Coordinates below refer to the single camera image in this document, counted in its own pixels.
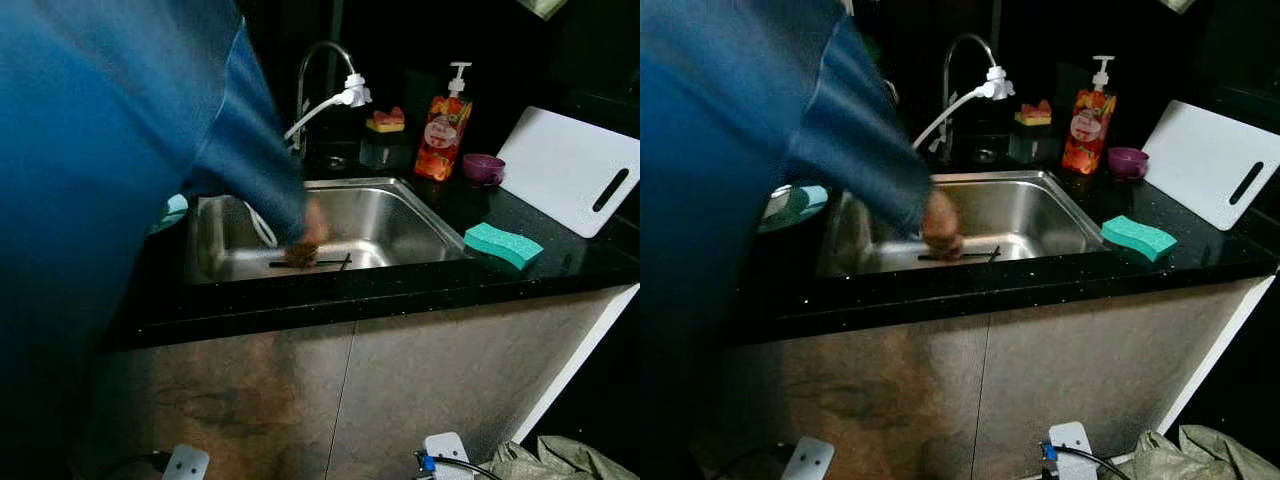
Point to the stainless steel sink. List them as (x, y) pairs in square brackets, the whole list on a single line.
[(385, 220), (1030, 215)]

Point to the orange dish soap pump bottle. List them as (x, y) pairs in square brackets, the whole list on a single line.
[(1088, 135), (442, 140)]

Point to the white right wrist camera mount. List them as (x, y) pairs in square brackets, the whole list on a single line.
[(1070, 442), (447, 450)]

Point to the white faucet diverter adapter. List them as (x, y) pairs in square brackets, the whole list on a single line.
[(355, 92), (998, 84)]

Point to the round chrome hole cover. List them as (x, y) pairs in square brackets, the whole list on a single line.
[(335, 162), (985, 156)]

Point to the blue sleeved person forearm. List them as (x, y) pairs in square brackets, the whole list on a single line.
[(880, 150), (255, 160)]

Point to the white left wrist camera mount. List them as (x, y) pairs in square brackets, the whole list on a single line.
[(808, 460), (187, 464)]

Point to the person torso in blue shirt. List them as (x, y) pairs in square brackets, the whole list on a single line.
[(720, 200), (100, 200)]

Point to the clear sponge holder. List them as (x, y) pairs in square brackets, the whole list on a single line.
[(384, 152), (1030, 145)]

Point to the white ceramic bowl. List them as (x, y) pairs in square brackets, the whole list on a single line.
[(785, 202)]

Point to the grey stone cabinet door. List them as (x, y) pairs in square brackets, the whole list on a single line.
[(870, 400), (1090, 360), (250, 400), (450, 370)]

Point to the small purple bowl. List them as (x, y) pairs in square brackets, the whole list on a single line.
[(1128, 163), (484, 169)]

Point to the person right hand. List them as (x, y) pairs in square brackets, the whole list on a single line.
[(942, 225), (308, 235)]

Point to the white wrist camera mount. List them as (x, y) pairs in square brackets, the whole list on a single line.
[(1070, 442), (808, 460), (187, 464), (447, 450)]

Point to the red and yellow sponge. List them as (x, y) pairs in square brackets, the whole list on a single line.
[(386, 121), (1034, 114)]

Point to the green wavy sponge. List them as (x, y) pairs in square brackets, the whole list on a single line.
[(503, 246), (1140, 239)]

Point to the white plastic cutting board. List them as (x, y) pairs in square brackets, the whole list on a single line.
[(1200, 160), (560, 165)]

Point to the olive green bag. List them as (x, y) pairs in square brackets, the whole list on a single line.
[(1210, 455), (570, 462)]

